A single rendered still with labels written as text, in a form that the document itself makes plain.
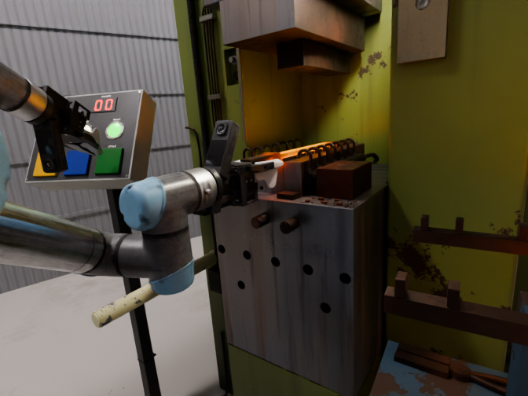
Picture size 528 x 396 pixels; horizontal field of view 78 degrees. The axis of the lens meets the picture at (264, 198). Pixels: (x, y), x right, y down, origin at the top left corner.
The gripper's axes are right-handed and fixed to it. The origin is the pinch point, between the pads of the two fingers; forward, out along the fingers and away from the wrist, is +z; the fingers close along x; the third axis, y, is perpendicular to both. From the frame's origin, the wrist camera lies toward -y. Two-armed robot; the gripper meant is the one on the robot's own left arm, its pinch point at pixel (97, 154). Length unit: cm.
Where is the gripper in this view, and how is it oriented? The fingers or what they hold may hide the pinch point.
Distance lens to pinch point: 97.1
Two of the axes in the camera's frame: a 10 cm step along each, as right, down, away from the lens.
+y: 0.3, -9.6, 2.7
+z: 1.9, 2.7, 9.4
